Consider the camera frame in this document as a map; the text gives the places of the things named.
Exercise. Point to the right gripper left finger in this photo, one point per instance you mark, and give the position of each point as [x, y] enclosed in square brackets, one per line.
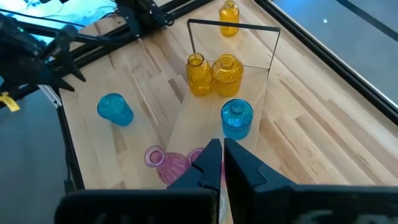
[205, 171]

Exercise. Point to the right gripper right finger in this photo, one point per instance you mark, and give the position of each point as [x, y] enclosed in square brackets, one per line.
[245, 177]

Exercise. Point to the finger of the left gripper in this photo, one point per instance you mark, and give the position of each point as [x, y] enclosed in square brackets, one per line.
[56, 82]
[63, 53]

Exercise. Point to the pink ribbed glass vase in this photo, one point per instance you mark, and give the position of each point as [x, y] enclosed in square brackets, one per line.
[194, 155]

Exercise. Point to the tall pink glass vase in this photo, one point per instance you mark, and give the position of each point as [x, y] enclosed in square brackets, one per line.
[169, 168]

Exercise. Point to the small teal glass vase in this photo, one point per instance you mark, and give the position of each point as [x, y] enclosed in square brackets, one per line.
[237, 119]

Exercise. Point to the tall teal glass bottle vase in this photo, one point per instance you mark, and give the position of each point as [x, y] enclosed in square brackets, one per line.
[115, 109]

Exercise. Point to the tall yellow ribbed glass vase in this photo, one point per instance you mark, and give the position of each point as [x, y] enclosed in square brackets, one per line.
[199, 76]

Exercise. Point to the squat yellow glass vase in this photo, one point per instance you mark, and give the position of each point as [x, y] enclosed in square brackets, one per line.
[227, 76]

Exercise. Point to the small yellow glass bottle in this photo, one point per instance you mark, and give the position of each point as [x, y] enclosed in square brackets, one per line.
[229, 18]

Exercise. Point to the black aluminium table frame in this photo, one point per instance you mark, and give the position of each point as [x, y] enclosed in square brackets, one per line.
[342, 71]

